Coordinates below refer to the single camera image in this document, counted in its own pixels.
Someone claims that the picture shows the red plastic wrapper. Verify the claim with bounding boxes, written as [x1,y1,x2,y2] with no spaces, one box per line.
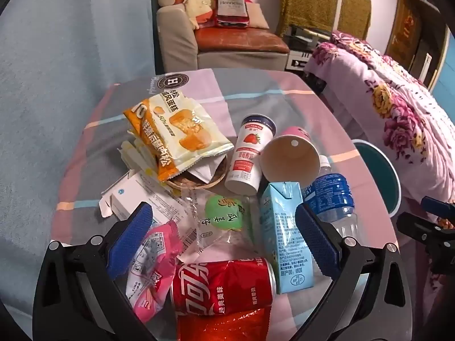
[176,307,274,341]

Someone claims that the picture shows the clear water bottle blue label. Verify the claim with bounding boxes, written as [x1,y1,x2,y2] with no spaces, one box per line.
[302,154,359,238]

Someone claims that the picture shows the round woven basket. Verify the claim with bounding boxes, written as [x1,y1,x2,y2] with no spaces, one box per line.
[165,153,230,189]

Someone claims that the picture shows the yellow plush pillow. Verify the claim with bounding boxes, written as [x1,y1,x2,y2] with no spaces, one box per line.
[184,0,218,31]

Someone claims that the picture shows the clear plastic bag green label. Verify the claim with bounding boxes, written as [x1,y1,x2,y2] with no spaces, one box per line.
[178,181,264,263]

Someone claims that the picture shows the stack of yellow white wrappers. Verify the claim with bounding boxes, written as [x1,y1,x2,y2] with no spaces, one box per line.
[119,131,160,178]

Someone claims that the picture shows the pink paper cup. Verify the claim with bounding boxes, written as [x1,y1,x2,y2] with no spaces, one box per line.
[259,126,320,190]

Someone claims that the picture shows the black electronic device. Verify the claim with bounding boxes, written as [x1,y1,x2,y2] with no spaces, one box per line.
[282,25,333,48]

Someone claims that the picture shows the orange white snack packet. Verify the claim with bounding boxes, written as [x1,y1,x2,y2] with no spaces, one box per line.
[123,90,235,182]

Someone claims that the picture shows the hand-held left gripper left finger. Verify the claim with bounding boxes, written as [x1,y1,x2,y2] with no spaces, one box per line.
[33,201,153,341]

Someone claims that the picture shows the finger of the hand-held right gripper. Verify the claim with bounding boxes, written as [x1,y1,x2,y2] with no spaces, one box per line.
[420,195,455,219]
[396,212,455,274]

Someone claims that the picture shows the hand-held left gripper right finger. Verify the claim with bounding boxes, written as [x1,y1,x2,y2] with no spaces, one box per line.
[295,202,413,341]

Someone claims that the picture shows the beige sofa with orange cushion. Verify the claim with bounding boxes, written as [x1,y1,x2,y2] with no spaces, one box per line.
[156,0,290,73]

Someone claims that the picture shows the red gift bag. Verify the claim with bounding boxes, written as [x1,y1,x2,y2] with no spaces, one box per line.
[214,0,250,29]

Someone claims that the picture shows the pink snack wrapper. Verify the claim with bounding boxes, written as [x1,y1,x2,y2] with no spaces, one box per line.
[126,220,183,324]

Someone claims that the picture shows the pale pink pillow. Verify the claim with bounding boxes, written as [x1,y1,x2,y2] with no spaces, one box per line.
[245,2,270,30]

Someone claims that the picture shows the light blue milk carton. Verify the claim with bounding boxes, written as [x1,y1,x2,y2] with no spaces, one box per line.
[259,181,316,295]

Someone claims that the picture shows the white strawberry yogurt bottle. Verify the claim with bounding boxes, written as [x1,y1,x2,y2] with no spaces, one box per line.
[225,115,277,196]

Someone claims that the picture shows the white cardboard box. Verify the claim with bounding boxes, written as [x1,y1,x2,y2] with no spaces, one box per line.
[99,170,185,221]

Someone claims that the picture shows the red soda can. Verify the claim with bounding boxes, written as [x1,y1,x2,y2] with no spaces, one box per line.
[171,257,277,318]

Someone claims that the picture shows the golden yellow hanging cloth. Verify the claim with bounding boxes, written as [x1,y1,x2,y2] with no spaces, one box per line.
[339,0,372,39]
[277,0,344,38]

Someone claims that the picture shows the white folded paper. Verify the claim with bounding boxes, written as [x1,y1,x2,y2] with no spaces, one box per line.
[187,158,223,185]

